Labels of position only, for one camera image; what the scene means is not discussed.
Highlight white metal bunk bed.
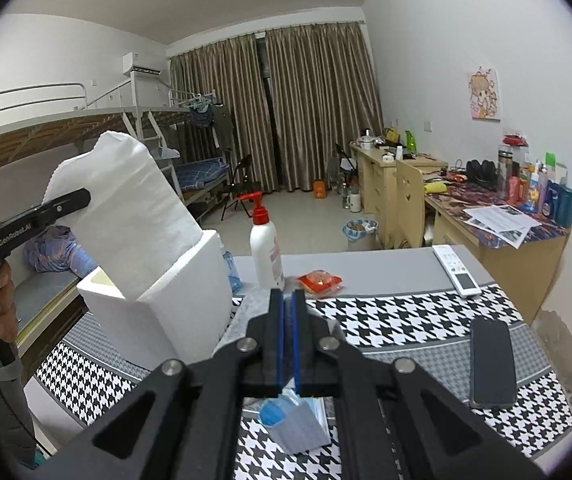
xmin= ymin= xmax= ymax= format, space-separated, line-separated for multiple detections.
xmin=86 ymin=77 xmax=232 ymax=211
xmin=0 ymin=81 xmax=134 ymax=361

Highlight black folding trolley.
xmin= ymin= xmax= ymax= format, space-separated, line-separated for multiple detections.
xmin=333 ymin=142 xmax=362 ymax=196

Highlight blue face mask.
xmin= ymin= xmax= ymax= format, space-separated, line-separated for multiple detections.
xmin=258 ymin=392 xmax=332 ymax=453

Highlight wooden chair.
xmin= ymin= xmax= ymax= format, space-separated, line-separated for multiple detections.
xmin=395 ymin=159 xmax=427 ymax=248

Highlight printed papers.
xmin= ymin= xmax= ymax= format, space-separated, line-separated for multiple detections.
xmin=463 ymin=203 xmax=543 ymax=250

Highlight white remote control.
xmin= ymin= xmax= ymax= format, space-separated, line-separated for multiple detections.
xmin=432 ymin=245 xmax=482 ymax=297

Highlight patterned desk mat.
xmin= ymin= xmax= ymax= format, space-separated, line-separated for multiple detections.
xmin=426 ymin=180 xmax=567 ymax=248

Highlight black folding chair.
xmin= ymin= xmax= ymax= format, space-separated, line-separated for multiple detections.
xmin=220 ymin=154 xmax=262 ymax=222

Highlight white air conditioner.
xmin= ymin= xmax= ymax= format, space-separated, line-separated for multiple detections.
xmin=122 ymin=52 xmax=163 ymax=77

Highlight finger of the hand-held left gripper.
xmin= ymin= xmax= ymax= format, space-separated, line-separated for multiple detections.
xmin=31 ymin=188 xmax=92 ymax=228

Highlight hanging dark clothes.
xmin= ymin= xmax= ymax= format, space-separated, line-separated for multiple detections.
xmin=188 ymin=102 xmax=237 ymax=150

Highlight wooden desk with drawers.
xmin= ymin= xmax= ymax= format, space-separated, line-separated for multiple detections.
xmin=350 ymin=141 xmax=449 ymax=251

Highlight black smartphone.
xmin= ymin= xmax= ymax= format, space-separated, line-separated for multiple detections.
xmin=468 ymin=316 xmax=518 ymax=409

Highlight red snack packet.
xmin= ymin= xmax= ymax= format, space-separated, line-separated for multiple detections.
xmin=297 ymin=270 xmax=343 ymax=295

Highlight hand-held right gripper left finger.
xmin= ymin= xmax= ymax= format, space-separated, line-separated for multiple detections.
xmin=31 ymin=290 xmax=285 ymax=480

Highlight row of toiletry bottles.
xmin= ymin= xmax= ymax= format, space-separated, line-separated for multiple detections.
xmin=496 ymin=132 xmax=572 ymax=228

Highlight brown curtain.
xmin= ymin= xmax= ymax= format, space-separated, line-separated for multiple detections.
xmin=170 ymin=35 xmax=267 ymax=196
xmin=265 ymin=22 xmax=384 ymax=193

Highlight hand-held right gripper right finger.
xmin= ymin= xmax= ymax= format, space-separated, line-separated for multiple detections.
xmin=290 ymin=290 xmax=549 ymax=480

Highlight pink cartoon wall poster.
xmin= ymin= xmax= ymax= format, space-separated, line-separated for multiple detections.
xmin=464 ymin=66 xmax=502 ymax=121

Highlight trash bin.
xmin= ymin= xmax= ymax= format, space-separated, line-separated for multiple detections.
xmin=342 ymin=217 xmax=379 ymax=251

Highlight white foam lid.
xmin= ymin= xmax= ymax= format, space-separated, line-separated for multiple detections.
xmin=43 ymin=130 xmax=204 ymax=298

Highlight white lotion pump bottle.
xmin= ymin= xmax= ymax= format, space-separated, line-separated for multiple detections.
xmin=249 ymin=191 xmax=285 ymax=291

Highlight white foam box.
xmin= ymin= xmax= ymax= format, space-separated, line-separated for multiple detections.
xmin=76 ymin=230 xmax=233 ymax=368

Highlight houndstooth tablecloth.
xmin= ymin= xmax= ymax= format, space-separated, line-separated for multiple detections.
xmin=36 ymin=245 xmax=572 ymax=480

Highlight blue plaid blanket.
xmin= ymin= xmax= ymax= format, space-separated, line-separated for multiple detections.
xmin=21 ymin=225 xmax=99 ymax=276

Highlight clear plastic water bottle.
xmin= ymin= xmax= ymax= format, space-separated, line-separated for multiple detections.
xmin=221 ymin=250 xmax=243 ymax=293

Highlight white metal ladder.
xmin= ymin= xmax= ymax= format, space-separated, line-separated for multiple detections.
xmin=123 ymin=110 xmax=184 ymax=201

